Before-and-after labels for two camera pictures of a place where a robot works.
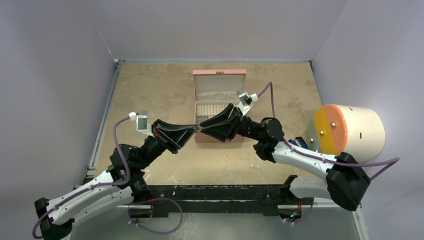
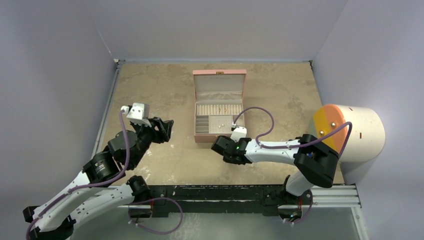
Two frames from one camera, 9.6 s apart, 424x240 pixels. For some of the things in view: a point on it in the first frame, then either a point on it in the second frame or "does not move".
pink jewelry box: x=215 y=90 does not move
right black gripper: x=235 y=121 → x=221 y=147
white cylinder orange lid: x=342 y=129 does not move
